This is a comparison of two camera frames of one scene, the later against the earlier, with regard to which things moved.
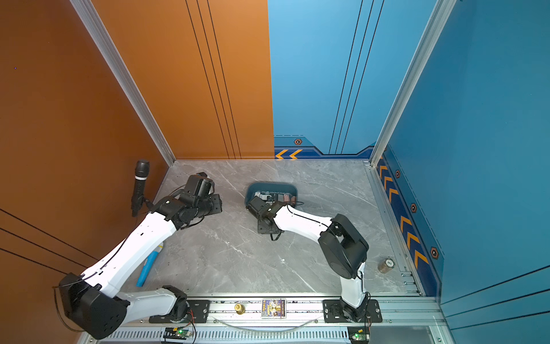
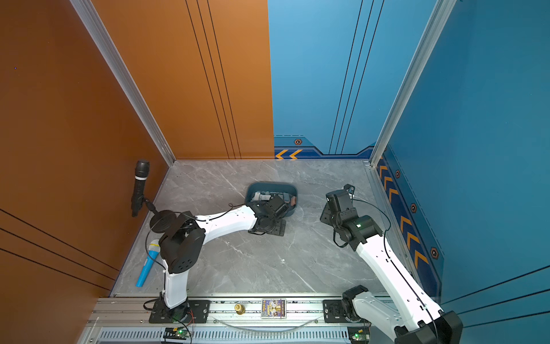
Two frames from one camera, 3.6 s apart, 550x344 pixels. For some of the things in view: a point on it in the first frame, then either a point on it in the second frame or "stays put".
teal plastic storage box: [281, 193] stays put
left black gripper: [218, 203] -> [281, 227]
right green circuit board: [359, 334] stays put
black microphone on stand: [141, 175] stays put
